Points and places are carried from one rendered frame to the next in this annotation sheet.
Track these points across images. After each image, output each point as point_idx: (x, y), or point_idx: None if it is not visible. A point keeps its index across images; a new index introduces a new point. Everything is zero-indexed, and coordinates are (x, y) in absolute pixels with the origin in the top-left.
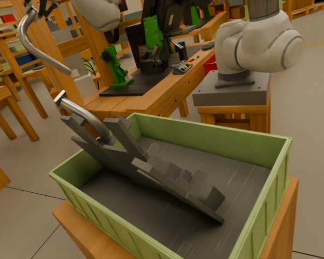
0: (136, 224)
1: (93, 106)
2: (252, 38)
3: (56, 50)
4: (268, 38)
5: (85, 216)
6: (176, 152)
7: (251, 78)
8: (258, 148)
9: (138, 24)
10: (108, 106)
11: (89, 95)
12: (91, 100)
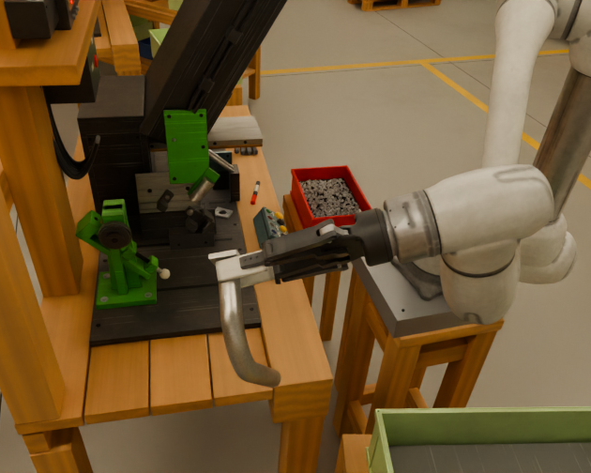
0: None
1: (123, 390)
2: (534, 248)
3: (22, 267)
4: (555, 250)
5: None
6: (483, 461)
7: None
8: None
9: (129, 117)
10: (184, 380)
11: None
12: (81, 370)
